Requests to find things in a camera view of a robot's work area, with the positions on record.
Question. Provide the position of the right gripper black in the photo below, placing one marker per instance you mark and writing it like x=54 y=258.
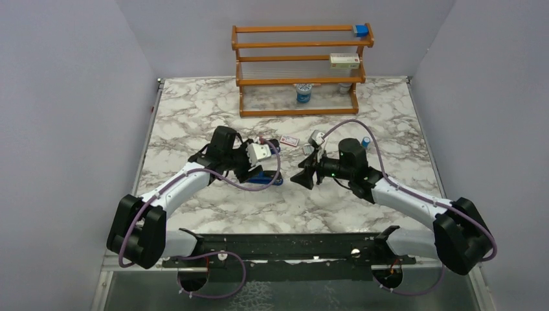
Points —
x=305 y=177

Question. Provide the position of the small blue capped cylinder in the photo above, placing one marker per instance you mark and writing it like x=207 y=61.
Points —
x=365 y=142

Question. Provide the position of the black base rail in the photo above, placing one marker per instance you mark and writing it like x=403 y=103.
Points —
x=301 y=257

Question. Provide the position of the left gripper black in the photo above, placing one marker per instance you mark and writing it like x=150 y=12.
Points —
x=243 y=175

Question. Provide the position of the white green carton box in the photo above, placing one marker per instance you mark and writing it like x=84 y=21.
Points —
x=344 y=61

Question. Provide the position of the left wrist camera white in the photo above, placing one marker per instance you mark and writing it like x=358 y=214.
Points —
x=257 y=153

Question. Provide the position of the white small jar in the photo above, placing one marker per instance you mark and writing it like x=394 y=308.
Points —
x=345 y=87

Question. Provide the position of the blue box on top shelf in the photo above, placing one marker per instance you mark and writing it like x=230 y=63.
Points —
x=360 y=31

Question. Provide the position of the orange wooden shelf rack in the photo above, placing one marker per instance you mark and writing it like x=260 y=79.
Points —
x=272 y=60

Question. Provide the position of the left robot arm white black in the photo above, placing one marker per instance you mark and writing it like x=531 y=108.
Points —
x=139 y=233

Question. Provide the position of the blue white cup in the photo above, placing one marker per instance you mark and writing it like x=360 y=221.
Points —
x=304 y=92

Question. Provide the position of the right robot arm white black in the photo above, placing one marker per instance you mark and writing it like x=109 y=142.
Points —
x=458 y=235

